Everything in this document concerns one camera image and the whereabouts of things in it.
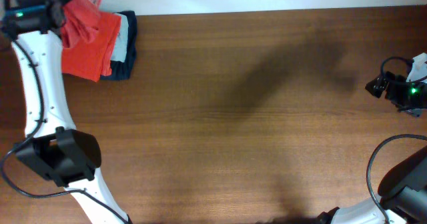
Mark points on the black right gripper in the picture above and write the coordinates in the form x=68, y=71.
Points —
x=393, y=95

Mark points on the folded navy garment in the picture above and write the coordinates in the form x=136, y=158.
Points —
x=121, y=71

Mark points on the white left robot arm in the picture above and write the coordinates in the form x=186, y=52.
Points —
x=53, y=148

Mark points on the orange t-shirt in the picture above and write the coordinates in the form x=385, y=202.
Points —
x=81, y=22

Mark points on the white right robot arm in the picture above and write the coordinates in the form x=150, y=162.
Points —
x=401, y=194

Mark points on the folded orange shirt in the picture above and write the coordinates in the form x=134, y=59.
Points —
x=92, y=60

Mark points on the folded grey garment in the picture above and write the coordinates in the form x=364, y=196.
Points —
x=120, y=47

